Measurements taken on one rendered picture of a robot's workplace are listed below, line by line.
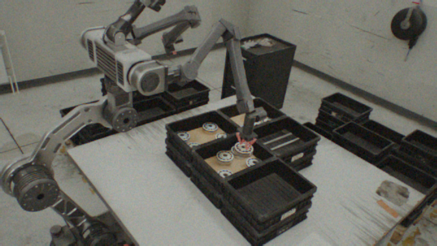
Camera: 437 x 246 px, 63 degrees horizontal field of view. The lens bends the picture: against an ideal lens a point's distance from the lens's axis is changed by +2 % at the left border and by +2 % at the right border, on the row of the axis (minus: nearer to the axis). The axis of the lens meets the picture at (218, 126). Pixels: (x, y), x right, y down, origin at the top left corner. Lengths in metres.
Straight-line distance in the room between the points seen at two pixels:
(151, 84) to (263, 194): 0.85
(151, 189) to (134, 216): 0.22
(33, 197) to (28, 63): 3.04
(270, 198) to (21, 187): 1.19
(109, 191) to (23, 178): 0.46
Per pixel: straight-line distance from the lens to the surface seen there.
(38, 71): 4.81
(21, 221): 3.06
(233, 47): 1.85
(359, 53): 5.27
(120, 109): 1.85
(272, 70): 3.80
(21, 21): 4.58
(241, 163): 2.12
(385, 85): 5.18
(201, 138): 2.28
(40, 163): 1.94
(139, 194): 2.06
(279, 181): 2.05
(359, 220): 2.19
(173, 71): 1.60
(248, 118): 1.78
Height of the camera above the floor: 2.13
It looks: 33 degrees down
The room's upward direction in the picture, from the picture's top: 7 degrees clockwise
